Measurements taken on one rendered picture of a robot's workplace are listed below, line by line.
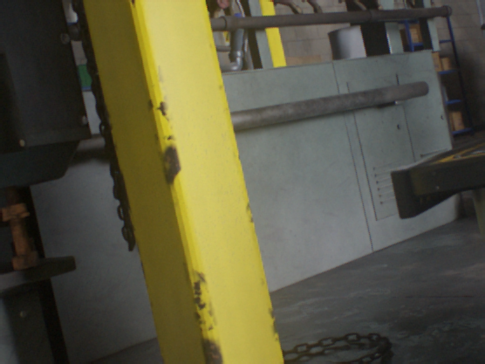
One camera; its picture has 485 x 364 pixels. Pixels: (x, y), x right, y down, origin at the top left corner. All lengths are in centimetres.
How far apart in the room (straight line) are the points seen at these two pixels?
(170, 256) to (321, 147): 149
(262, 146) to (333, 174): 29
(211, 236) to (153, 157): 10
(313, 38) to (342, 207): 753
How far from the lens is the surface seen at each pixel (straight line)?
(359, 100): 229
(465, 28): 1261
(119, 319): 180
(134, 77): 81
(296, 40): 952
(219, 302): 81
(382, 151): 248
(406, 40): 1031
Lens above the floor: 37
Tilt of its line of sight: 1 degrees down
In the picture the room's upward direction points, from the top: 12 degrees counter-clockwise
